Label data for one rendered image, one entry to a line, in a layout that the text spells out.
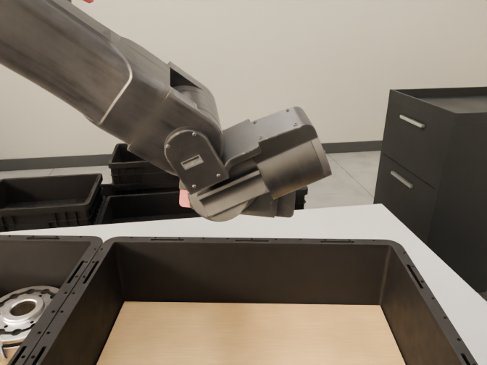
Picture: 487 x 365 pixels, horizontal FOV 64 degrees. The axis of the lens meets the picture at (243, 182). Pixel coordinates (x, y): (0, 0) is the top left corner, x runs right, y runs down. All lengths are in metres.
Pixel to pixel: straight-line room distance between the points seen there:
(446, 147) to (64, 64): 1.39
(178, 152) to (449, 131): 1.31
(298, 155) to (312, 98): 3.22
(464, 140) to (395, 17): 2.31
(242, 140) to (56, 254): 0.35
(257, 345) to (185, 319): 0.11
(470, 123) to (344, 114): 2.23
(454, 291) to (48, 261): 0.74
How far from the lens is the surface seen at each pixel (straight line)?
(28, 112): 3.59
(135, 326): 0.57
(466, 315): 0.87
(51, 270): 0.62
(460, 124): 1.54
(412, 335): 0.52
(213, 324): 0.56
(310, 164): 0.34
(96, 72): 0.29
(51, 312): 0.47
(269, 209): 0.45
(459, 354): 0.43
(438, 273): 0.96
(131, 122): 0.30
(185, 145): 0.30
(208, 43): 3.32
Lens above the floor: 1.21
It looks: 24 degrees down
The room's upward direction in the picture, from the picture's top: straight up
